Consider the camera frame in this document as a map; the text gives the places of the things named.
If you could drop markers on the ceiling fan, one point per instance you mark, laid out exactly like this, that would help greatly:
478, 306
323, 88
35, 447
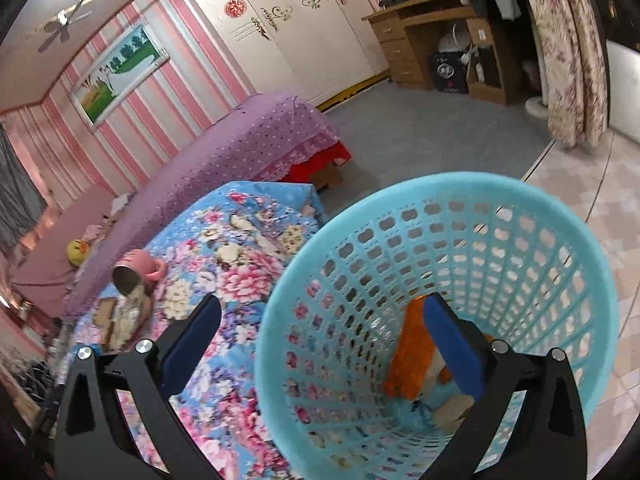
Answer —
59, 27

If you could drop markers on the framed landscape picture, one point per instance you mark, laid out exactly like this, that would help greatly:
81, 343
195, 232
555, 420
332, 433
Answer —
116, 72

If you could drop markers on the pink metal mug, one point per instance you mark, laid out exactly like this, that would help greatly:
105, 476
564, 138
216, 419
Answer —
137, 268

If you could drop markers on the orange cloth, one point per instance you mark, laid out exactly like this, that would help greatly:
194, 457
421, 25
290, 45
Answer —
438, 356

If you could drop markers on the floral hanging curtain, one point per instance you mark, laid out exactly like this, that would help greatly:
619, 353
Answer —
576, 68

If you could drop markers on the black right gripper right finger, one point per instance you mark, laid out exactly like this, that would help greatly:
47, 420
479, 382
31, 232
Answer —
548, 440

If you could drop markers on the purple dotted bed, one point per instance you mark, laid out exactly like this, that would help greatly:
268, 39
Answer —
269, 137

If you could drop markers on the turquoise plastic basket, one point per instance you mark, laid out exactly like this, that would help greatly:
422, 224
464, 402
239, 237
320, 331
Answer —
506, 256

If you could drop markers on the printed snack wrapper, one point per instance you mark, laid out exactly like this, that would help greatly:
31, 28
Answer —
120, 319

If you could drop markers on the pink headboard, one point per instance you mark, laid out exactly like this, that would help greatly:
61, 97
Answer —
43, 277

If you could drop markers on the wooden desk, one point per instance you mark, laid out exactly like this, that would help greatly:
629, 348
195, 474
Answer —
423, 41

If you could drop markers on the yellow duck plush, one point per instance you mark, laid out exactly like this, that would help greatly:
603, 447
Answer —
76, 252

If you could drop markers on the white wardrobe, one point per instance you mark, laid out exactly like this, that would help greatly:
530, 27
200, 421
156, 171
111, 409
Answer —
316, 49

